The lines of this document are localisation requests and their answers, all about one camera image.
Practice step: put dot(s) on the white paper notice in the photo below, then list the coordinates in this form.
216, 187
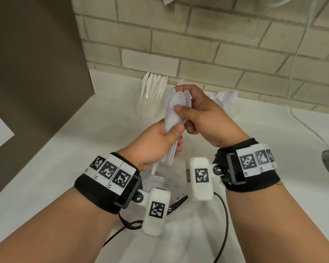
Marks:
0, 131

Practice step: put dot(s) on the black wristband with marker tags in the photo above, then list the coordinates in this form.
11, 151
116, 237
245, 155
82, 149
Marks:
252, 180
96, 194

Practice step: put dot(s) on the clear plastic cup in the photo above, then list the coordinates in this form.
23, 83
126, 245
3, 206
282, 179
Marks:
234, 108

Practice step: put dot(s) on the clear plastic bag of cutlery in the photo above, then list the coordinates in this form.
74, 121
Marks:
142, 109

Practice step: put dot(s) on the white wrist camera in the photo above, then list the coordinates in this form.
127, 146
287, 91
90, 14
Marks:
201, 191
156, 227

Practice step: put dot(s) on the person's left forearm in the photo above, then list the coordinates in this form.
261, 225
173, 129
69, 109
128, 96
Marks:
49, 230

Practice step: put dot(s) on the person's right forearm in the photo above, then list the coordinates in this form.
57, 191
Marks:
277, 230

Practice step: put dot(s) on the bundle of mixed white cutlery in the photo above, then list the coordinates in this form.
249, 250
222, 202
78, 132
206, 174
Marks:
171, 115

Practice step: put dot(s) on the brown partition panel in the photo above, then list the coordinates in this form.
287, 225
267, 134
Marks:
38, 65

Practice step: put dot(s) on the person's right hand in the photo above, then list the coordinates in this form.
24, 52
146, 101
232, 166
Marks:
213, 123

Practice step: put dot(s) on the bunch of white plastic spoons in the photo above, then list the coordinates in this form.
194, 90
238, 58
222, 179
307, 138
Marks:
224, 98

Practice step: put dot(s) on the person's left hand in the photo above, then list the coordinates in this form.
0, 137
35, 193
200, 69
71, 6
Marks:
148, 150

